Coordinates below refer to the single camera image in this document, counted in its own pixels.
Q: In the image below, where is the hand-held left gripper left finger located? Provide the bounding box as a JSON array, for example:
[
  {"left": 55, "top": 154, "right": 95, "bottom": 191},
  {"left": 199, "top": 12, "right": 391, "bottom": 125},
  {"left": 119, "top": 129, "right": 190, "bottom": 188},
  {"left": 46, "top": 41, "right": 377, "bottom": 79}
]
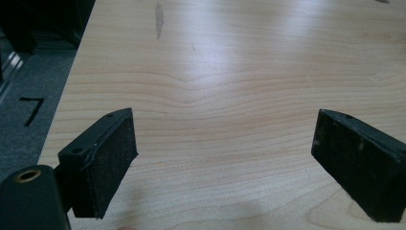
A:
[{"left": 56, "top": 107, "right": 139, "bottom": 219}]

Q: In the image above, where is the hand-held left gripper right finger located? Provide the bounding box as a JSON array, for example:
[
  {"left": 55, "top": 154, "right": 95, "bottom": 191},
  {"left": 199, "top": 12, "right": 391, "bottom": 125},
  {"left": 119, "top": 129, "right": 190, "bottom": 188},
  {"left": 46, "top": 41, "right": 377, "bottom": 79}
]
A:
[{"left": 310, "top": 108, "right": 406, "bottom": 223}]

